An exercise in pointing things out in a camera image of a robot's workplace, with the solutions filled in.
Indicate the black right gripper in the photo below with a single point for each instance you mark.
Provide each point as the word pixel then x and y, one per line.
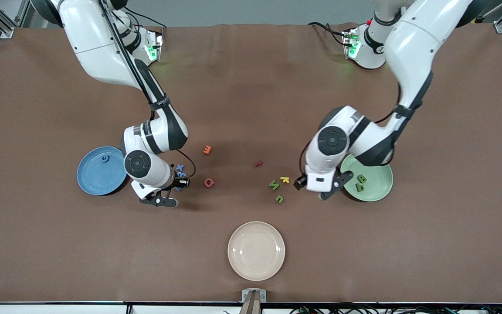
pixel 178 180

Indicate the green letter P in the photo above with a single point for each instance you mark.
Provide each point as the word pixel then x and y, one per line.
pixel 359 188

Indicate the green letter B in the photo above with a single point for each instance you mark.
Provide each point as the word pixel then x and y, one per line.
pixel 361 178

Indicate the green letter N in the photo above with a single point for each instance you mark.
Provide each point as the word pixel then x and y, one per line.
pixel 274 185

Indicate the green letter U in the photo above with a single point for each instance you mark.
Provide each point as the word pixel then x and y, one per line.
pixel 279 202

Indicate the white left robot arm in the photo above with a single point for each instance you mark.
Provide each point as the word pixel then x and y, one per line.
pixel 416 43

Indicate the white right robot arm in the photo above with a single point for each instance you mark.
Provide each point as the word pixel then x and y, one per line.
pixel 103 43

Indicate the yellow letter K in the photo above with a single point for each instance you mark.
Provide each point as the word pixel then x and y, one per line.
pixel 284 179

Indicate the pink letter Q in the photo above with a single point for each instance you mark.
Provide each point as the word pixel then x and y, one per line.
pixel 205 182

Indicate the green plate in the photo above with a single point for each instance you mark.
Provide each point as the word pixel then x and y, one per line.
pixel 379 174

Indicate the red letter I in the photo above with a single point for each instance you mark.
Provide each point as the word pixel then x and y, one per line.
pixel 257 164

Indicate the orange letter E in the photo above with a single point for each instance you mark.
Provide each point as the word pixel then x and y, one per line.
pixel 207 150

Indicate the blue plate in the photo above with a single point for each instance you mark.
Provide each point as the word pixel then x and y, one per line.
pixel 94 174

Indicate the beige plate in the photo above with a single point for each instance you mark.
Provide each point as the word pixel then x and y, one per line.
pixel 256 250

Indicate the table cover mat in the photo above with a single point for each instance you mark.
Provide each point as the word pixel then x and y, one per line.
pixel 251 109

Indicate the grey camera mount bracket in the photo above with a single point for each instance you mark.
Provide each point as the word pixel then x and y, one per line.
pixel 246 295

